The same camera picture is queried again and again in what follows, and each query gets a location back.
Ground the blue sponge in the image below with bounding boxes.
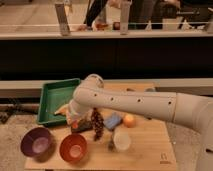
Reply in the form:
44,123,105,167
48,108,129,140
104,113,122,130

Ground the red bowl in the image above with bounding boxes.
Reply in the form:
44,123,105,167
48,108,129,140
59,134,87,163

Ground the metal fork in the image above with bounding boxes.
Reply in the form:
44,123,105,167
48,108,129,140
108,133,115,151

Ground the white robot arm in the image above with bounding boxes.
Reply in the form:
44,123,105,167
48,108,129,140
67,74,213,171

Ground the purple bowl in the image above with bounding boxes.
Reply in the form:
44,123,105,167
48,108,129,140
20,127,53,158

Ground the green plastic tray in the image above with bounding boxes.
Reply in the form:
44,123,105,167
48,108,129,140
37,78,81,127

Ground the yellow banana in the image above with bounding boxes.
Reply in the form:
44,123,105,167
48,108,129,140
54,104,68,115

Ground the orange apple fruit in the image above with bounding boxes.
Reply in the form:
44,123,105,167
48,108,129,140
123,114,136,128

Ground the red orange pepper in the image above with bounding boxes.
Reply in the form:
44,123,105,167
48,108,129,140
71,121,79,129

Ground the brown pine cone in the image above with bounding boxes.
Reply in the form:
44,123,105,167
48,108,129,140
91,108,104,141

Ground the white cup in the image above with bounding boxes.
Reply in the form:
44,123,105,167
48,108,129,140
113,130,131,151

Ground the dark green sponge block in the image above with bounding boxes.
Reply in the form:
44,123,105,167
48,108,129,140
71,119,93,133

